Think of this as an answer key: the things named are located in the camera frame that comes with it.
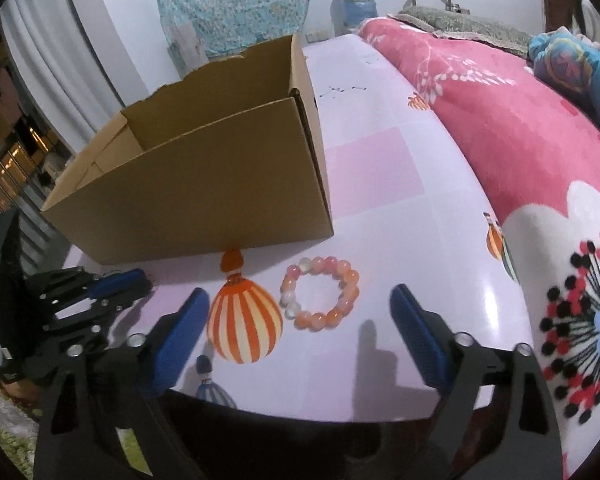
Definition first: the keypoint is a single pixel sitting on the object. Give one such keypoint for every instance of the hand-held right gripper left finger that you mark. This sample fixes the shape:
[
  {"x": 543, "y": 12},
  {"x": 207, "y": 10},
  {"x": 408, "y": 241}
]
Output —
[{"x": 180, "y": 340}]

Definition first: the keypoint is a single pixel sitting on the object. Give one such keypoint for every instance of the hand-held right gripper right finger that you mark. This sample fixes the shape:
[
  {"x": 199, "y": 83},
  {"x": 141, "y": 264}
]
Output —
[{"x": 420, "y": 340}]

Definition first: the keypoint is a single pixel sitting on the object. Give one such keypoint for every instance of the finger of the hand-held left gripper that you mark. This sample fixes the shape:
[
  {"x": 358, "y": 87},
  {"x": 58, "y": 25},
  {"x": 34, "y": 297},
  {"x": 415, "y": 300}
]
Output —
[
  {"x": 127, "y": 296},
  {"x": 120, "y": 281}
]

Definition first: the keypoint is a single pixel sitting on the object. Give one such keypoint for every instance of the brown cardboard box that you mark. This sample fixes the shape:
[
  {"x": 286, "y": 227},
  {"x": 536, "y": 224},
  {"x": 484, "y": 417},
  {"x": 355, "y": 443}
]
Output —
[{"x": 205, "y": 200}]

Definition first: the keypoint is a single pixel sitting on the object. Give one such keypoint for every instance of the glass sliding door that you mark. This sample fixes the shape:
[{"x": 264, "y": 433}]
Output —
[{"x": 10, "y": 160}]

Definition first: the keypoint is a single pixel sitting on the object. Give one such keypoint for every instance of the green white shaggy rug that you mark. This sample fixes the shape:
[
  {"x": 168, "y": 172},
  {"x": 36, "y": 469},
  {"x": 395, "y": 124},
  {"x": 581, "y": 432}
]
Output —
[{"x": 5, "y": 435}]

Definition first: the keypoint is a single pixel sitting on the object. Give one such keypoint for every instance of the white curtain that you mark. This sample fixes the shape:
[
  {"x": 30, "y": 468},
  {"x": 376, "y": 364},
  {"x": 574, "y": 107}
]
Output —
[{"x": 55, "y": 70}]

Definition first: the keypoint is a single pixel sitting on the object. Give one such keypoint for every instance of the pink floral blanket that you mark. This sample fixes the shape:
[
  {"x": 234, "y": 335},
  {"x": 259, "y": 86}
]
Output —
[{"x": 505, "y": 125}]

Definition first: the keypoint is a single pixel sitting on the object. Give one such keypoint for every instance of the teal patterned cloth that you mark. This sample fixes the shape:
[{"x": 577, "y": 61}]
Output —
[{"x": 230, "y": 0}]

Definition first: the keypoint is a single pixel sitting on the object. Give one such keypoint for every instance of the blue patterned pillow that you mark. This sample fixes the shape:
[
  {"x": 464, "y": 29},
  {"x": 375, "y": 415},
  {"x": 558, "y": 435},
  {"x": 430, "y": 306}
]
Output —
[{"x": 570, "y": 67}]

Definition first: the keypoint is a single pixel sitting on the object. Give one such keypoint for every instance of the olive patterned pillow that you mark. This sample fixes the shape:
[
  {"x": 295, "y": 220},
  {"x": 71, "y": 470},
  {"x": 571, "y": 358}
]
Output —
[{"x": 470, "y": 27}]

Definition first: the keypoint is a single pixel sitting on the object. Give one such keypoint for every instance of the blue water jug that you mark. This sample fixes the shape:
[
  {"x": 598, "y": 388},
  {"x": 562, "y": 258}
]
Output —
[{"x": 355, "y": 5}]

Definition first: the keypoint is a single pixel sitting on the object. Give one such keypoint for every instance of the white wall socket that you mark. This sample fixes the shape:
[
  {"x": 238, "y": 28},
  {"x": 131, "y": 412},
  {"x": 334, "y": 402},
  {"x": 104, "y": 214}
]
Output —
[{"x": 314, "y": 36}]

